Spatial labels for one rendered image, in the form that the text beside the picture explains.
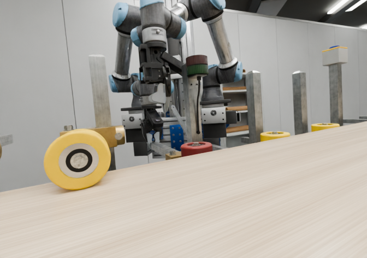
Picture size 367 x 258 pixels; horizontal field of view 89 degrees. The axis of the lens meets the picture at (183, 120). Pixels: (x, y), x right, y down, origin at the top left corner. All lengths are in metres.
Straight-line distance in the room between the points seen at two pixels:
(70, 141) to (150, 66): 0.36
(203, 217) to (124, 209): 0.08
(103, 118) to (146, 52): 0.25
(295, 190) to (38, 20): 3.44
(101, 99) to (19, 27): 3.06
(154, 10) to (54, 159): 0.50
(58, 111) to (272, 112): 3.99
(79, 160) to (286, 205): 0.25
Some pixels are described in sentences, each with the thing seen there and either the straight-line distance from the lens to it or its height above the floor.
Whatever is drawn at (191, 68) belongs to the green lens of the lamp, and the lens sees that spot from 0.51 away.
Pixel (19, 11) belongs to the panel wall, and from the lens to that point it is 3.57.
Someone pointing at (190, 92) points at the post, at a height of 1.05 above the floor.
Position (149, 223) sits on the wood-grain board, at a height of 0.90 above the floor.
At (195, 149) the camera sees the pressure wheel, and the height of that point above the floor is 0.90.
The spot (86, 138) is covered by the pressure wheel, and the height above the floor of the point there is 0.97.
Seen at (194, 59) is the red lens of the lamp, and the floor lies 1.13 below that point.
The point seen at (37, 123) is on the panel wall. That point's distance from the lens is 3.25.
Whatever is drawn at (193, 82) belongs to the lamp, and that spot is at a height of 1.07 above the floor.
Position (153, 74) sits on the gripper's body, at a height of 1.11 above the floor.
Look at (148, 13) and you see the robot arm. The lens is 0.65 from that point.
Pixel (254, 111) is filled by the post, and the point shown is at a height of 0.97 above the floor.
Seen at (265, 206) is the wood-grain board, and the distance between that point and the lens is 0.21.
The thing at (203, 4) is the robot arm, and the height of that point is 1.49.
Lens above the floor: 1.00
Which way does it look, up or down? 3 degrees down
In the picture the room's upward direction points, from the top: 4 degrees counter-clockwise
